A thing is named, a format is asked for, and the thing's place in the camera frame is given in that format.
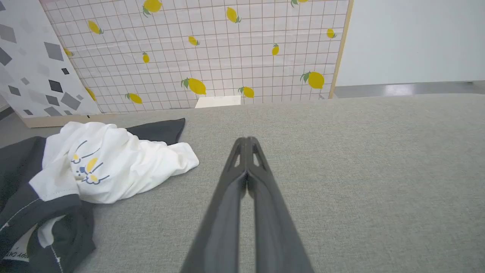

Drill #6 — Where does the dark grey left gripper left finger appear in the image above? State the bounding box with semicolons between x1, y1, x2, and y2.
181;137;248;273

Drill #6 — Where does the white panel with grey diamonds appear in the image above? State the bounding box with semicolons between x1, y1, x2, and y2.
0;0;119;129

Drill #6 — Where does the white and black T-shirt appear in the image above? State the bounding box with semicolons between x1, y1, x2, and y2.
0;118;200;273

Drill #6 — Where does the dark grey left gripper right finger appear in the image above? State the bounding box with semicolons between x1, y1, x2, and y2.
247;136;314;273

